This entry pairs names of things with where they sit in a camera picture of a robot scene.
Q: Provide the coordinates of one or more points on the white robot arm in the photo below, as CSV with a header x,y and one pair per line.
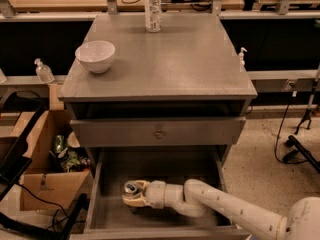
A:
x,y
194,197

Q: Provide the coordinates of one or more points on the white ceramic bowl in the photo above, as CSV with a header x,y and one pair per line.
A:
x,y
96,56

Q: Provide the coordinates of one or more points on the small white pump bottle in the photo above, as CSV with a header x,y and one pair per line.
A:
x,y
241,55

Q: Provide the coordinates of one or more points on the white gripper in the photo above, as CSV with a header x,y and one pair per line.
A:
x,y
156,194

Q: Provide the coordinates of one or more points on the open grey middle drawer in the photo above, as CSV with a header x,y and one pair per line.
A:
x,y
109,218

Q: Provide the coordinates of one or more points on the grey wooden drawer cabinet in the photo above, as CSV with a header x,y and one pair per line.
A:
x,y
188,70

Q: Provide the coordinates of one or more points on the clear pump sanitizer bottle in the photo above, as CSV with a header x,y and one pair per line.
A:
x,y
43,71

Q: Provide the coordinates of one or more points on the open cardboard box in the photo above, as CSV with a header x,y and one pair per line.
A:
x,y
45,184

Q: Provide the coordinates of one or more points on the silver blue redbull can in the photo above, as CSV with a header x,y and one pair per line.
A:
x,y
131,188

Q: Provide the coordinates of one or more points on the clear plastic water bottle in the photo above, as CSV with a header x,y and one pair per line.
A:
x,y
153,15

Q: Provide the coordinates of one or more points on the grey top drawer with knob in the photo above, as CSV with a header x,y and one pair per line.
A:
x,y
145,132

